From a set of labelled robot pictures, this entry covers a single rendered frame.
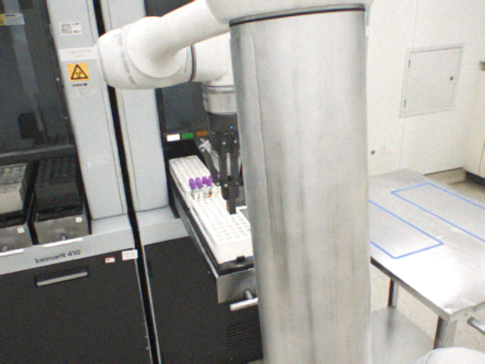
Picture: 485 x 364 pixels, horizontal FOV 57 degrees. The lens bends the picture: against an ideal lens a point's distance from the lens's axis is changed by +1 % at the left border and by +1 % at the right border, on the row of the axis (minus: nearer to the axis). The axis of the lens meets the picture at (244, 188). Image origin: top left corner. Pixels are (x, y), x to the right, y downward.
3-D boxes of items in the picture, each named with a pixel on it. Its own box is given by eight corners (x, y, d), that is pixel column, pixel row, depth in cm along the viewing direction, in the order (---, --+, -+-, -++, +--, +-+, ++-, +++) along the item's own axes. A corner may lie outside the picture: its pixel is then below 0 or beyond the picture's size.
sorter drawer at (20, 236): (10, 173, 183) (4, 152, 179) (46, 167, 187) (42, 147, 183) (-24, 265, 120) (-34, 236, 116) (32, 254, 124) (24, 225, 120)
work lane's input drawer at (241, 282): (164, 191, 160) (161, 167, 156) (201, 184, 164) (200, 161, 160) (223, 316, 96) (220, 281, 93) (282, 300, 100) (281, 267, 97)
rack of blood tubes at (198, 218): (189, 214, 127) (188, 194, 124) (223, 207, 130) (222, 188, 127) (219, 268, 101) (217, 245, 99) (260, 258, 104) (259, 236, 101)
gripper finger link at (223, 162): (227, 139, 93) (221, 140, 93) (229, 189, 97) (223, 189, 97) (222, 135, 96) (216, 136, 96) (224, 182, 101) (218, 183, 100)
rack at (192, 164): (170, 176, 154) (167, 159, 152) (198, 171, 157) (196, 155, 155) (189, 211, 128) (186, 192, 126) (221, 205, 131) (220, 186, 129)
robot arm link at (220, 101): (196, 81, 93) (198, 109, 95) (208, 89, 85) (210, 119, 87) (238, 76, 95) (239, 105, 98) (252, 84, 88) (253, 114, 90)
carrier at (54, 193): (79, 197, 136) (76, 179, 134) (79, 200, 135) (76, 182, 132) (39, 204, 133) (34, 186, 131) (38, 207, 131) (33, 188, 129)
